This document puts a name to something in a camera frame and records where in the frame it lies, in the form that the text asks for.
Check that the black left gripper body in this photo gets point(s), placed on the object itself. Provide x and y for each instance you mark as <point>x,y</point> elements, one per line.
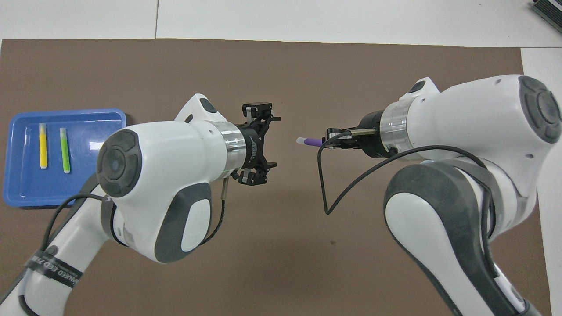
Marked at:
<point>252,147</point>

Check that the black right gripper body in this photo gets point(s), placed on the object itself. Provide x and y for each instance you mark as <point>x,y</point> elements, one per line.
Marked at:
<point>373,142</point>

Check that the purple highlighter pen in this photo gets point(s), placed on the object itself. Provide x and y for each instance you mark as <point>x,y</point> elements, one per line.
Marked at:
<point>312,141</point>

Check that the green highlighter pen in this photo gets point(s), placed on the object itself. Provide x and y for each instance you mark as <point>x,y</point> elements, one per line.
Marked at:
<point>65,151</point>

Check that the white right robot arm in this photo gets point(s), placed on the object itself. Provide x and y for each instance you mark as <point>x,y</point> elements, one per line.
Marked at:
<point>474,123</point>

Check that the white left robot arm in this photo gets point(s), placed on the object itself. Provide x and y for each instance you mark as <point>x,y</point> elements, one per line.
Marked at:
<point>167,175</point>

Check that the large brown table mat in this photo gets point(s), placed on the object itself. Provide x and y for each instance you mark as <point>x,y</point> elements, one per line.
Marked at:
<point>281,70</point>

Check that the yellow highlighter pen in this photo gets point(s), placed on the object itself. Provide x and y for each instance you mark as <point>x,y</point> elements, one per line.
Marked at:
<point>43,149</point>

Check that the grey ribbed device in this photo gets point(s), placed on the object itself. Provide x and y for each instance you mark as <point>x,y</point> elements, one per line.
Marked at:
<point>549,9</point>

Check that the blue plastic tray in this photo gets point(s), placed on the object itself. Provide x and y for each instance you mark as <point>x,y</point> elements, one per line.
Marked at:
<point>26,188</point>

